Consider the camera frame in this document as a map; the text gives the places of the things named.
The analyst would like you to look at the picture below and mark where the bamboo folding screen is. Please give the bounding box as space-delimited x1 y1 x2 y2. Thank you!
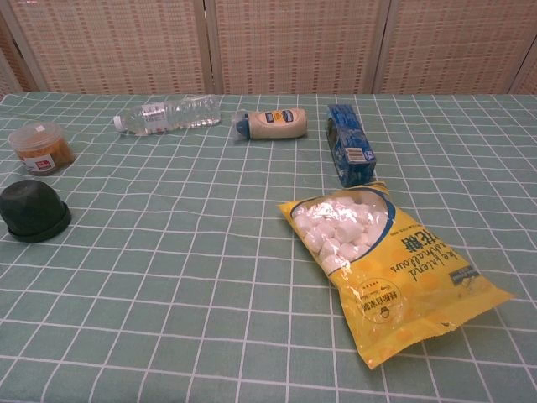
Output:
0 0 537 97

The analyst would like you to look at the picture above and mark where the green checked tablecloth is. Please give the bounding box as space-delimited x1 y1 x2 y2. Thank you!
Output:
0 92 537 403

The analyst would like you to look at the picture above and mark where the dark green bowl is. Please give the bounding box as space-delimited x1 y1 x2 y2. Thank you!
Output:
0 179 72 243

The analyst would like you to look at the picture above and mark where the clear jar with orange snack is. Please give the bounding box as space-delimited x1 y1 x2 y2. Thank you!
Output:
8 121 76 175

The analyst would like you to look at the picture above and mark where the blue cardboard box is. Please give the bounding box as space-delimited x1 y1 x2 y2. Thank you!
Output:
326 103 378 188

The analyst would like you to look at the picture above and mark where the mayonnaise squeeze bottle blue cap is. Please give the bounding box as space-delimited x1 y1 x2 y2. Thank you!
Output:
232 107 309 144

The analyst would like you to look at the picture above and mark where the clear plastic water bottle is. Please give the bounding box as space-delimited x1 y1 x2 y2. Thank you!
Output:
112 94 222 138

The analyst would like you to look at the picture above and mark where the yellow marshmallow bag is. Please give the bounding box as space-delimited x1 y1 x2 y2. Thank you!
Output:
277 180 516 370

